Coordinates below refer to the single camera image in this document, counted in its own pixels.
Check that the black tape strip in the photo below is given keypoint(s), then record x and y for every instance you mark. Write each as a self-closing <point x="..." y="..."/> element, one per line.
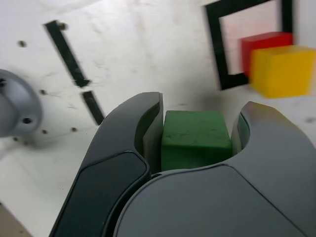
<point x="66" y="54"/>

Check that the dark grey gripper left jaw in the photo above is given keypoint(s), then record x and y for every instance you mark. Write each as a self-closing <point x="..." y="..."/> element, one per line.
<point x="116" y="138"/>

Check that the red cube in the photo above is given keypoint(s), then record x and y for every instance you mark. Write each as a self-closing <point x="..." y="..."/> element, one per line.
<point x="261" y="42"/>

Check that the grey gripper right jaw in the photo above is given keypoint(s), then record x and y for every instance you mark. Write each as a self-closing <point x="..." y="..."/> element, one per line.
<point x="209" y="205"/>

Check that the green cube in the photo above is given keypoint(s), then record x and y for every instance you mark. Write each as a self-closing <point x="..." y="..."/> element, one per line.
<point x="195" y="138"/>

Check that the yellow cube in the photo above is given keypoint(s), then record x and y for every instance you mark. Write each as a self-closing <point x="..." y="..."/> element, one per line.
<point x="281" y="71"/>

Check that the black tape square outline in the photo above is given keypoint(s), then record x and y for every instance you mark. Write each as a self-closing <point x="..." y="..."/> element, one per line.
<point x="217" y="49"/>

